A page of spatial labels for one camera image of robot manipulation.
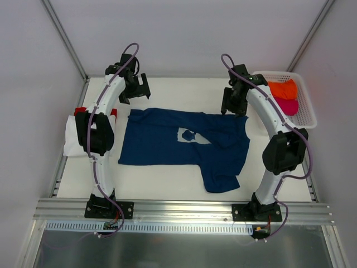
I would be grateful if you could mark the navy blue t shirt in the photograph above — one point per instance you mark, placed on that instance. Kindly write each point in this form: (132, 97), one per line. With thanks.
(217, 144)

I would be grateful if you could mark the aluminium mounting rail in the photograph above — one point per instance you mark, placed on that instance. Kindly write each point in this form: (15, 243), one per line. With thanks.
(165, 211)

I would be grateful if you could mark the white plastic basket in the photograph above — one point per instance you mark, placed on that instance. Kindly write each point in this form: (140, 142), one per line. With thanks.
(305, 116)

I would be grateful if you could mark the white slotted cable duct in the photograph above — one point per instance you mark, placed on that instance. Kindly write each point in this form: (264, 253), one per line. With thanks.
(142, 227)

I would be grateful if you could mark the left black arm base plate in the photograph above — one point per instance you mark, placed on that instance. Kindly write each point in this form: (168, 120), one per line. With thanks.
(107, 210)

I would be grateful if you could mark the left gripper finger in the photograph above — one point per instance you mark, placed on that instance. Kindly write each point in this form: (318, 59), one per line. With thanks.
(144, 89)
(124, 97)

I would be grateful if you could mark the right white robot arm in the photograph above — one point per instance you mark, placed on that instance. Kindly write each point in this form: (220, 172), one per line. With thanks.
(286, 147)

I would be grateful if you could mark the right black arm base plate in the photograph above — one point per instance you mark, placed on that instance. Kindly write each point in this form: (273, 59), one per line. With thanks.
(252, 212)

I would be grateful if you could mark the orange t shirt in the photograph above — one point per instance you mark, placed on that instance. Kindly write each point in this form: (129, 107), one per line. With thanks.
(285, 90)

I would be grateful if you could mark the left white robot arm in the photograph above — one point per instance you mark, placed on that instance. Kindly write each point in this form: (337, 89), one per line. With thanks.
(96, 135)

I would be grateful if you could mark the folded red t shirt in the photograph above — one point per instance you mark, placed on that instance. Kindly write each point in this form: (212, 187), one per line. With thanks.
(83, 109)

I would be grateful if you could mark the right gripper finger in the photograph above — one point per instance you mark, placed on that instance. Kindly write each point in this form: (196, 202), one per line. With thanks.
(241, 111)
(225, 105)

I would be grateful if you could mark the pink t shirt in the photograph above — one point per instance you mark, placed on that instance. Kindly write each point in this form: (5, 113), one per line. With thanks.
(289, 107)

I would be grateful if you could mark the folded white t shirt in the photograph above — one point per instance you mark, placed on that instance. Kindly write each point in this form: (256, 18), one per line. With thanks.
(72, 147)

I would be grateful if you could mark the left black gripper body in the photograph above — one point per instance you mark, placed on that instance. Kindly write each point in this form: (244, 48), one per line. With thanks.
(138, 90)

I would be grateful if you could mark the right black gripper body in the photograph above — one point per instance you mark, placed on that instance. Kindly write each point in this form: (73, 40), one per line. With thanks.
(231, 102)

